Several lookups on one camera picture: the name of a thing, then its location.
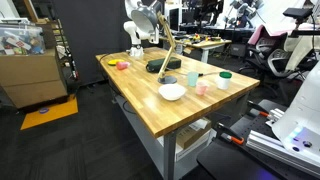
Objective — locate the white machine housing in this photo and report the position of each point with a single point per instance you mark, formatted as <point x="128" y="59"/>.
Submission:
<point x="303" y="113"/>

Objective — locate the long aluminium profile rail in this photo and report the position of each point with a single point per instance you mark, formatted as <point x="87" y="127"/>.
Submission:
<point x="266" y="143"/>

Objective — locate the wooden stick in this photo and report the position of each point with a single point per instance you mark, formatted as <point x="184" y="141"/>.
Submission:
<point x="145" y="20"/>

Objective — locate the clear plastic storage bin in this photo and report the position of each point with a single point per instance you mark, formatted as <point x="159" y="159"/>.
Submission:
<point x="21" y="40"/>

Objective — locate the large brown cardboard crate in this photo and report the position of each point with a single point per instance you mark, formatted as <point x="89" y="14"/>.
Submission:
<point x="30" y="78"/>

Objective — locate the black camera on stand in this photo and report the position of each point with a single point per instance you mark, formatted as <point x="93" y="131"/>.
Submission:
<point x="296" y="12"/>

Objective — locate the white bowl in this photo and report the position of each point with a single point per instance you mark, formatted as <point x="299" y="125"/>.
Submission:
<point x="171" y="92"/>

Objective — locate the brown cardboard box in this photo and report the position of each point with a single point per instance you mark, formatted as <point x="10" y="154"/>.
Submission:
<point x="191" y="135"/>

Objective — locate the orange floor mat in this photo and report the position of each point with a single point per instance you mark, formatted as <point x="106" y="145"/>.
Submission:
<point x="56" y="115"/>

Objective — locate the black perforated platform plate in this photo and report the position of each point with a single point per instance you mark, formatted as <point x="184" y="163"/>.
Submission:
<point x="226" y="160"/>

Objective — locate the orange bowl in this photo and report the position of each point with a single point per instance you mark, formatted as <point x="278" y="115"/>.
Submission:
<point x="122" y="65"/>

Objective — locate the wooden background work table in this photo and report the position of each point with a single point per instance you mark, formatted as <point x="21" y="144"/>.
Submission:
<point x="210" y="45"/>

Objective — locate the pink backed office chair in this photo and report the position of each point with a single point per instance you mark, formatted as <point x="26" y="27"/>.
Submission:
<point x="258" y="36"/>

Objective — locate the white cup green rim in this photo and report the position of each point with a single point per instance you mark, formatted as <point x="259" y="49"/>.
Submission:
<point x="223" y="82"/>

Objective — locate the white flat box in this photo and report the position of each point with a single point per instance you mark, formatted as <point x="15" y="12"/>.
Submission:
<point x="196" y="150"/>

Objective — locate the grey metal table frame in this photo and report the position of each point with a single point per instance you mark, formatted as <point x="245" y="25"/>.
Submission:
<point x="168" y="153"/>

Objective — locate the black cluttered storage rack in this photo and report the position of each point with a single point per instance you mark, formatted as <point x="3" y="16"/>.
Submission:
<point x="63" y="46"/>

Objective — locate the black computer monitor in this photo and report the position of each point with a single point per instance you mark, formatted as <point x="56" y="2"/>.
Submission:
<point x="174" y="19"/>

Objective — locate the pink mug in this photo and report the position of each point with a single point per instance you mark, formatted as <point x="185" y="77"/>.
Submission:
<point x="201" y="89"/>

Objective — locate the yellow plate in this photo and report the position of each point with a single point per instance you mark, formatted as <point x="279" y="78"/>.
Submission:
<point x="114" y="61"/>

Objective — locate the grey mesh office chair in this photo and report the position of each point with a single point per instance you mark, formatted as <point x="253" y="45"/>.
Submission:
<point x="280" y="60"/>

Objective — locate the dark green Boules case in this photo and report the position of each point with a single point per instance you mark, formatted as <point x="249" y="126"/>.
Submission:
<point x="153" y="65"/>

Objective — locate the teal plastic cup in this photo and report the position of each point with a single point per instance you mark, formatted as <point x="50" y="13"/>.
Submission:
<point x="192" y="79"/>

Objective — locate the small blue disc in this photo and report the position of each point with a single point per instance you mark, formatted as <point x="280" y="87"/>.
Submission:
<point x="43" y="110"/>

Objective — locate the short aluminium profile rail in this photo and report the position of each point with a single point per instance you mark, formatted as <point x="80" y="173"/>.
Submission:
<point x="275" y="115"/>

